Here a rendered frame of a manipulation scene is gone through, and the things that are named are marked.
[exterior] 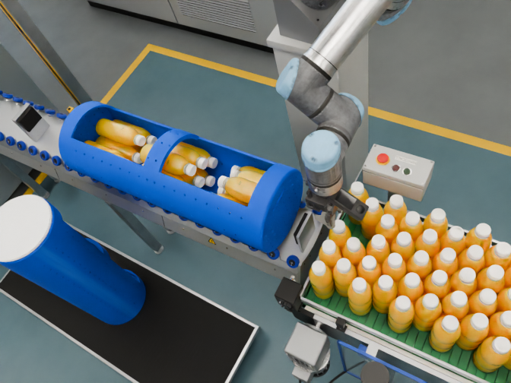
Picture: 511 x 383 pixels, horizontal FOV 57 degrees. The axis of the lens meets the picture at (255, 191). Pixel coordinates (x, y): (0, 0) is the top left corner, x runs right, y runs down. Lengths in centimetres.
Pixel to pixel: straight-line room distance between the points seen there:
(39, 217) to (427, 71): 247
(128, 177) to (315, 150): 77
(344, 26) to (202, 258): 188
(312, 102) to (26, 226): 123
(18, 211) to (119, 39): 246
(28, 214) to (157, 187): 60
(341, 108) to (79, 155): 102
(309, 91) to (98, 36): 335
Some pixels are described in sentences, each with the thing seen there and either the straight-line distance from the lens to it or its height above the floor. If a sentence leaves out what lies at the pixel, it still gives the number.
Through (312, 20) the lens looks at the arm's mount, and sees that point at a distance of 187.
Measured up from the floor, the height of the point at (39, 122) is 98.
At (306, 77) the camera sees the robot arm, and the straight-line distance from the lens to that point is 113.
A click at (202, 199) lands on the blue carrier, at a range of 148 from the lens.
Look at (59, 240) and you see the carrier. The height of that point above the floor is 96.
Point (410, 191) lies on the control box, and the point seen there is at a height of 104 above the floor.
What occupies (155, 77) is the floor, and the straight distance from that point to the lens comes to 373.
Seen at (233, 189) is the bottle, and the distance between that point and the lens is 148.
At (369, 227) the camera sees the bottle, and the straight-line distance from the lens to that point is 157.
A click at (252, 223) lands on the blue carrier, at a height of 118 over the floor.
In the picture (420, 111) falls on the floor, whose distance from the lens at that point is 312.
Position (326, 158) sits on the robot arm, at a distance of 109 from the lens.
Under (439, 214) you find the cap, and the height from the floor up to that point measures 111.
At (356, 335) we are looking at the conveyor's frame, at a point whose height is 90.
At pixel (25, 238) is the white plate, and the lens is 194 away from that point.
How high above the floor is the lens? 242
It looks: 58 degrees down
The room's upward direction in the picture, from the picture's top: 22 degrees counter-clockwise
